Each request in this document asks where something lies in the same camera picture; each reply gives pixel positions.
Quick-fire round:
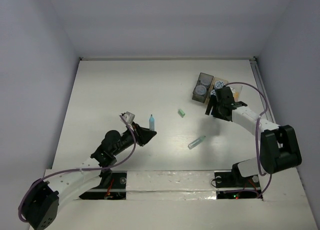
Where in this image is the orange pencil-shaped case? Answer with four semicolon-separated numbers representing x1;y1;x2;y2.
232;91;240;102

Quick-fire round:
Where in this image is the blue pencil-shaped case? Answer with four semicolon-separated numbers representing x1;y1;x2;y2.
149;114;155;131

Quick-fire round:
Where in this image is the dark grey plastic bin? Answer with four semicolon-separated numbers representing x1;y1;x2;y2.
192;72;214;103

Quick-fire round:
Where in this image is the clear plastic bin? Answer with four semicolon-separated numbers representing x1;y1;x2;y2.
229;83;243;98

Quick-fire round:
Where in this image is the wooden bin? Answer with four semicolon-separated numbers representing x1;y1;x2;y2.
204;77;229;104

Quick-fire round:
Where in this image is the green eraser cap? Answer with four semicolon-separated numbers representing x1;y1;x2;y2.
178;108;186;118

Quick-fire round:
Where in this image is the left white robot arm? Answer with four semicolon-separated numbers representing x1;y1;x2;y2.
18;123;157;230

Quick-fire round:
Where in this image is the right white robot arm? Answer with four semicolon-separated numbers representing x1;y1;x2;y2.
205;86;302;176

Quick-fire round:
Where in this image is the teal pencil-shaped case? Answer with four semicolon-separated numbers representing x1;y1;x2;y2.
187;135;206;150

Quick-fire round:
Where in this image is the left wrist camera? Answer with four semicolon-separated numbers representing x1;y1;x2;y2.
119;111;135;126

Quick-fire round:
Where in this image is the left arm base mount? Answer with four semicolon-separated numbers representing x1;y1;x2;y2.
79;171;127;200

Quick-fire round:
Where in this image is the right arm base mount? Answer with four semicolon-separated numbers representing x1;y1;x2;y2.
210;163;262;200

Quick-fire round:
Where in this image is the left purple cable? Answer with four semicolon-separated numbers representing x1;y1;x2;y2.
17;114;138;222

